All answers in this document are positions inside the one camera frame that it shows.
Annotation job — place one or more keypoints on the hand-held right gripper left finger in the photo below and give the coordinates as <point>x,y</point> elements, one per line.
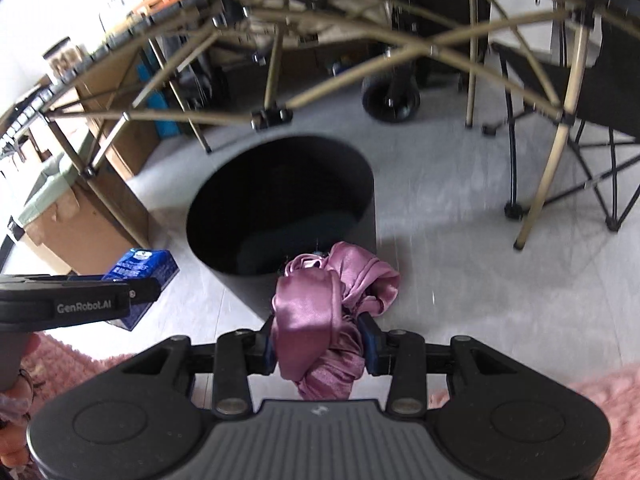
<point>270,341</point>

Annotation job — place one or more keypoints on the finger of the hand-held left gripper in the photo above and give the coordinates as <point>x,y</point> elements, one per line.
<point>145,291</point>

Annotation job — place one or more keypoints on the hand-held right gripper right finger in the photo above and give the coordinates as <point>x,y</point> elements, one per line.
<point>365,346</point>

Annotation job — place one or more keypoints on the blue tissue packet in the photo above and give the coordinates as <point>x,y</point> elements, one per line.
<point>140,265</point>

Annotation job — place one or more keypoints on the pink satin cloth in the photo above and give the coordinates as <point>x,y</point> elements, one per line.
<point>310,305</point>

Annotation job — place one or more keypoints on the black round bin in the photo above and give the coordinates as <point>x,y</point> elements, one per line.
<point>280,200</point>

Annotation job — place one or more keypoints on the person's left hand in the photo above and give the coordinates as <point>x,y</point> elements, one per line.
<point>15,420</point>

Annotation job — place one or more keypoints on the green plastic bag liner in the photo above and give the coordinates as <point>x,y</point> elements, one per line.
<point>50,190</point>

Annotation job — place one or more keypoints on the tall brown cardboard box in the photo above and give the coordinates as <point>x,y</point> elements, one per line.
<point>130,145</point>

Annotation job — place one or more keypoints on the blue flat board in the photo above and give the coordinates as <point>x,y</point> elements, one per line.
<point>160,105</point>

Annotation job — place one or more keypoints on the tan folding table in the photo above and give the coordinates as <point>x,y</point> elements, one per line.
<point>272,116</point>

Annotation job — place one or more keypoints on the glass jar with black lid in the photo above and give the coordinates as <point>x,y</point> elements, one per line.
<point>62,59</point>

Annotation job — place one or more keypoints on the pink fuzzy garment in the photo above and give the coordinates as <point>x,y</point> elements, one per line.
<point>610,410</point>

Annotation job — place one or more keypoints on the black folding chair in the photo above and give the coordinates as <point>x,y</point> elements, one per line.
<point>615,70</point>

